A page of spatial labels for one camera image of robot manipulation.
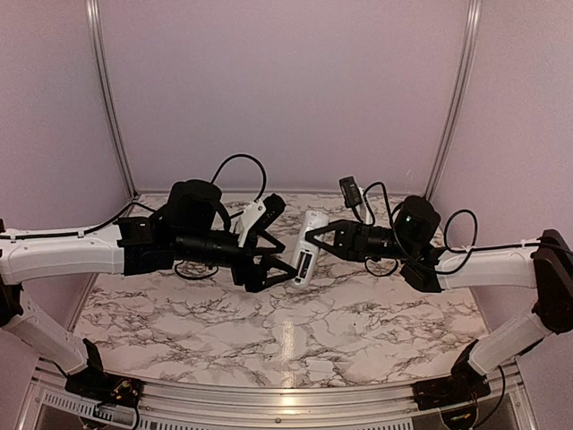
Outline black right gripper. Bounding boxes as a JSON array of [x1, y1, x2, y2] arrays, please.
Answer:
[[305, 218, 418, 262]]

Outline white remote control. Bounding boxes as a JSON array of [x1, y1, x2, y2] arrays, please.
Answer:
[[290, 210, 329, 287]]

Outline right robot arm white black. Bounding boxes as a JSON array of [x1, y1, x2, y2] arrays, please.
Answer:
[[304, 195, 572, 401]]

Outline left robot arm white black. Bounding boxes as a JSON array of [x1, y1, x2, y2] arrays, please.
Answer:
[[1, 179, 295, 399]]

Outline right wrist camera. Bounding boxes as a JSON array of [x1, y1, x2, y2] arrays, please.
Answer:
[[338, 176, 372, 225]]

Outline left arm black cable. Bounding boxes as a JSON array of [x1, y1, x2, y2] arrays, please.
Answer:
[[0, 153, 269, 279]]

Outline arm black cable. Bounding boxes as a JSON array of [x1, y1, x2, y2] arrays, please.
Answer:
[[357, 180, 565, 391], [0, 153, 269, 279]]

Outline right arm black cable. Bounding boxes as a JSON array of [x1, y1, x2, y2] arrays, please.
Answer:
[[357, 180, 565, 391]]

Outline right aluminium frame post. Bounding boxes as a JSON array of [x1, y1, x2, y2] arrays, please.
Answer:
[[424, 0, 483, 200]]

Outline aluminium frame post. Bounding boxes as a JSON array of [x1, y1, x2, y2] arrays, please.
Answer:
[[85, 0, 138, 198], [424, 0, 483, 200]]

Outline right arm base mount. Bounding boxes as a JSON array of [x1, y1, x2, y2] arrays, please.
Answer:
[[412, 373, 492, 410]]

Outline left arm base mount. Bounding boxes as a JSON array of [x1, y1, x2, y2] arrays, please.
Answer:
[[64, 369, 143, 408]]

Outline front aluminium rail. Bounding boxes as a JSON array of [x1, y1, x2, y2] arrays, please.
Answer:
[[17, 357, 538, 430]]

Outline left aluminium frame post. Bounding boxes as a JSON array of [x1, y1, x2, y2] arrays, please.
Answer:
[[85, 0, 138, 198]]

